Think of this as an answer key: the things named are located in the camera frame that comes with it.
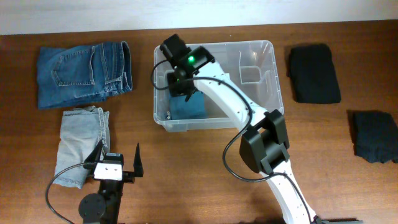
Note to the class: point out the light grey folded jeans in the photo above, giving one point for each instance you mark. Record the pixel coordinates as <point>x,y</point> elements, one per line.
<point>80,132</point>

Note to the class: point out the blue denim garment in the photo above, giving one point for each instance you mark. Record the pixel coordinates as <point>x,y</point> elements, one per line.
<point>194,108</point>

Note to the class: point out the dark blue folded jeans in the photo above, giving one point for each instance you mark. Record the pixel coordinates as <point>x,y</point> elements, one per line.
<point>82,75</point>

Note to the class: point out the clear plastic storage container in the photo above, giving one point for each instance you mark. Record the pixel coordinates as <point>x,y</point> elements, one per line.
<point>251,66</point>

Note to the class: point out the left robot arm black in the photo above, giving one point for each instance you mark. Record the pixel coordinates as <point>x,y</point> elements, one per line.
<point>103,206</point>

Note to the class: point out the black garment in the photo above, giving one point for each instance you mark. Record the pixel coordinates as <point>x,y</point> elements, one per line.
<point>313,74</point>

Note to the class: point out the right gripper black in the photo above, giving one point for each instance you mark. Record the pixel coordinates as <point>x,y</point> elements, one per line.
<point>173,89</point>

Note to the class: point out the dark navy garment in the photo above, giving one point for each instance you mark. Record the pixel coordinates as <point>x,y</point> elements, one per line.
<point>375,136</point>

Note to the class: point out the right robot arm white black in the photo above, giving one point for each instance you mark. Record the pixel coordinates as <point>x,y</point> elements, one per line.
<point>263,134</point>

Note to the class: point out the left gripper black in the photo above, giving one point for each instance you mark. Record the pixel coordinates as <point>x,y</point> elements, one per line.
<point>127,177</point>

